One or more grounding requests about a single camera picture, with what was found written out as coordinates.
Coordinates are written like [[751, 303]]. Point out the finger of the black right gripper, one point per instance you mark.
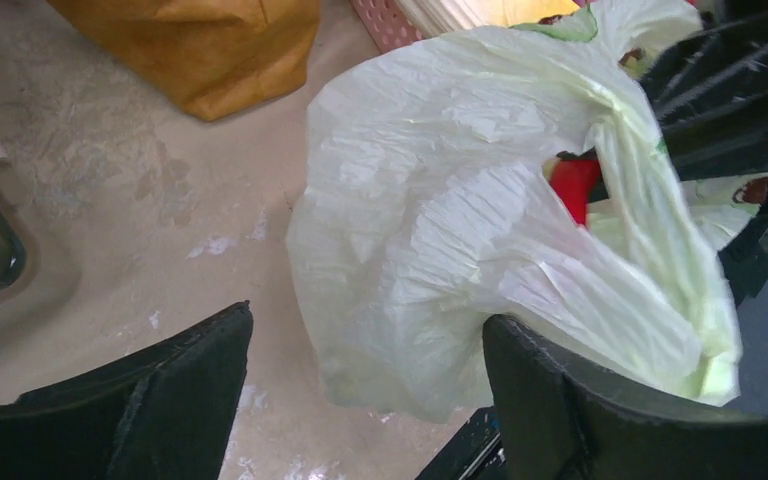
[[709, 94]]

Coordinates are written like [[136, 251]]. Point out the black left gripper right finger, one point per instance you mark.
[[562, 416]]

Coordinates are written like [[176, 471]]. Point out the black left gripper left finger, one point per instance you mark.
[[163, 412]]

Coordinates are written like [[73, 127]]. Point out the toy red chili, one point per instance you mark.
[[573, 178]]

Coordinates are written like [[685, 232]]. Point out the green plastic grocery bag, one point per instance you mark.
[[428, 209]]

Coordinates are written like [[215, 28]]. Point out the brown paper tote bag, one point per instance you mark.
[[210, 58]]

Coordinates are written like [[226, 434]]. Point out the toy napa cabbage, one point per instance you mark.
[[436, 17]]

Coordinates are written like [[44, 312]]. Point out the pink plastic basket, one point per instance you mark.
[[386, 24]]

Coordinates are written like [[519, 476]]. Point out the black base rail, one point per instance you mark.
[[474, 452]]

